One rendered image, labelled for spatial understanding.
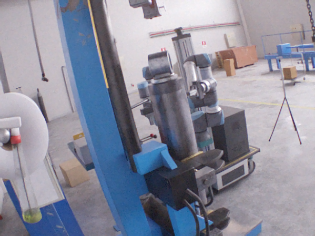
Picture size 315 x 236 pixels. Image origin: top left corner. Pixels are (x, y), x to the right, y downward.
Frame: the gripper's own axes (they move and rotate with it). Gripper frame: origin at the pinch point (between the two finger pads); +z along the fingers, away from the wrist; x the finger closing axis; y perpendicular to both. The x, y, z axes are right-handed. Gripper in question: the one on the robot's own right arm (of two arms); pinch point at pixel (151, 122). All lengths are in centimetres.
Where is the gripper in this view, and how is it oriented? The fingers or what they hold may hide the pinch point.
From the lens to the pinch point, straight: 225.9
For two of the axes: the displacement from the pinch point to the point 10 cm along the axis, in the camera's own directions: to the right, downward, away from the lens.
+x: -8.5, 3.1, -4.3
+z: 2.3, 9.4, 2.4
